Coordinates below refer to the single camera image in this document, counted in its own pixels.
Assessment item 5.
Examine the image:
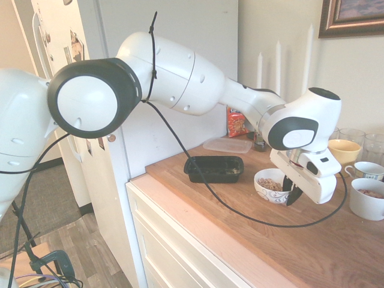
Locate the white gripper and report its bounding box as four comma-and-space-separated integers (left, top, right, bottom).
269, 149, 338, 207

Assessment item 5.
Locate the white bowl with black swirls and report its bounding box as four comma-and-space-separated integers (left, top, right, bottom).
254, 168, 293, 205

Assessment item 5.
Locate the beige ring cereal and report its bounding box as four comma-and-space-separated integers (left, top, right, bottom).
257, 177, 284, 192

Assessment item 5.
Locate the reddish cereal in mug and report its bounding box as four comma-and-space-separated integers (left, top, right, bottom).
358, 188, 384, 199

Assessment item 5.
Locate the spice jar with black lid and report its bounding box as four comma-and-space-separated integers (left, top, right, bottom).
253, 131, 268, 153

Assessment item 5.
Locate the yellow mug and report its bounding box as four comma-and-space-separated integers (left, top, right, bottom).
326, 139, 362, 178

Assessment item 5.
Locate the black plastic food tray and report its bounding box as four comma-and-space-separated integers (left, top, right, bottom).
183, 155, 245, 184

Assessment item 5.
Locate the clear plastic lid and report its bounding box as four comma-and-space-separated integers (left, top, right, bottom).
202, 136, 253, 155

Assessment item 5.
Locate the large white mug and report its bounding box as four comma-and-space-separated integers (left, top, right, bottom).
349, 178, 384, 222

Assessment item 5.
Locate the small white patterned cup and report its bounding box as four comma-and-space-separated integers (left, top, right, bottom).
344, 161, 384, 182

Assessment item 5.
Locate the orange Kurkure snack bag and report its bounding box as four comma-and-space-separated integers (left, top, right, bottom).
226, 106, 251, 138

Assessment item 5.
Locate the short white taper candle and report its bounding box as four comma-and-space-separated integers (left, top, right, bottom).
256, 52, 263, 91

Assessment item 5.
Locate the medium white taper candle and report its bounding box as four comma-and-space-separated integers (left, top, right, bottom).
274, 39, 282, 92

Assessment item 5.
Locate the white drawer cabinet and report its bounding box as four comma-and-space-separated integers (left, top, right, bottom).
125, 179, 259, 288

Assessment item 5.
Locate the tall white taper candle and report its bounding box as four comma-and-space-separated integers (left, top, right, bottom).
301, 23, 314, 94

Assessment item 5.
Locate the green screw clamp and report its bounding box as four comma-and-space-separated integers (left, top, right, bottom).
28, 250, 76, 280

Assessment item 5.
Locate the photo fridge magnet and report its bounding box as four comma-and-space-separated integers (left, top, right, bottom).
70, 29, 85, 62

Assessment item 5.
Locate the black stand pole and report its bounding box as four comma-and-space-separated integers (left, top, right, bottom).
10, 205, 40, 271

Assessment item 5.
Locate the wooden robot table board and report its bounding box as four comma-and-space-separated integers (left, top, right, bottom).
0, 242, 58, 278

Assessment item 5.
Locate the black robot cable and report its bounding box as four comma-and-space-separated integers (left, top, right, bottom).
0, 100, 348, 288

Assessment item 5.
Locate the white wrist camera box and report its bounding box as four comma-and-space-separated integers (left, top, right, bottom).
301, 149, 342, 178

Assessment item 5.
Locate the framed picture with brown frame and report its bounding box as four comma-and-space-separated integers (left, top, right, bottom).
317, 0, 384, 39

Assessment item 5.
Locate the white fridge door handle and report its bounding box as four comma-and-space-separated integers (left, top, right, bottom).
31, 11, 52, 80
70, 136, 83, 163

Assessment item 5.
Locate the purple cable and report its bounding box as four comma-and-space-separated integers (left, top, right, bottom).
14, 272, 49, 281

